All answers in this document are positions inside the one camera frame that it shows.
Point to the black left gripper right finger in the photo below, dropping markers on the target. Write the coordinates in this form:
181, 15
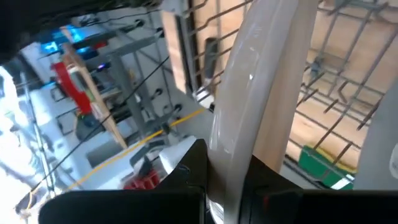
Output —
311, 208

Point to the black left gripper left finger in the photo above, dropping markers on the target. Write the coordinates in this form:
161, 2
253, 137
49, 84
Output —
124, 208

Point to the beige plate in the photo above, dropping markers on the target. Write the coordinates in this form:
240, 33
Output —
248, 93

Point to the small red object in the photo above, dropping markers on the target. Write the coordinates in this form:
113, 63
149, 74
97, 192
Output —
143, 182

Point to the white box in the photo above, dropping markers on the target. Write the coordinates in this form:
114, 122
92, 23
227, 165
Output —
174, 155

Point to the wooden top work table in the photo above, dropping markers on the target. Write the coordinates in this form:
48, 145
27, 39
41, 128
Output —
109, 121

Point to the red storage bins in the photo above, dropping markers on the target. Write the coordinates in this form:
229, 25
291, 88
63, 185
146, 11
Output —
73, 90

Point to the blue lit screen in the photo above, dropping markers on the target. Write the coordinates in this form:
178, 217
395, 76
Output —
51, 46

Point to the grey metal cart frame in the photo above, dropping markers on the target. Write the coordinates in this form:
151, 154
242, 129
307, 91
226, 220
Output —
124, 81

